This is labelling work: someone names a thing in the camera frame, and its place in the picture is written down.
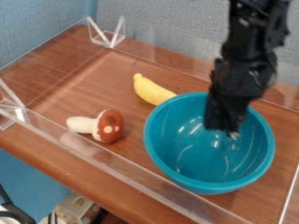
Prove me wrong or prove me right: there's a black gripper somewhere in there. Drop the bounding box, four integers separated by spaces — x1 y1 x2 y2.
205 51 278 140

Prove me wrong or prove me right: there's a yellow toy banana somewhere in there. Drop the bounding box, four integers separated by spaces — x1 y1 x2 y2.
134 73 177 106

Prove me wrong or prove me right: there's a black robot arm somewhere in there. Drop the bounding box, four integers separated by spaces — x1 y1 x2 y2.
205 0 291 139

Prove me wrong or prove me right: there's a blue plastic bowl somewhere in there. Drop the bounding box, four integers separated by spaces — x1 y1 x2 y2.
145 92 277 195

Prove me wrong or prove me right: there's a brown white toy mushroom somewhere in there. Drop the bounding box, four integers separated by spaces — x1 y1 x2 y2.
67 108 125 144

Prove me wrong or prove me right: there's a clear acrylic barrier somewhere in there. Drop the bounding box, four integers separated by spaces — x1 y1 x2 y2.
0 17 299 224

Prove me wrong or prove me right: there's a grey metal bracket below table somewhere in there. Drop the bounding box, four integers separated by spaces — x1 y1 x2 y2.
47 192 101 224

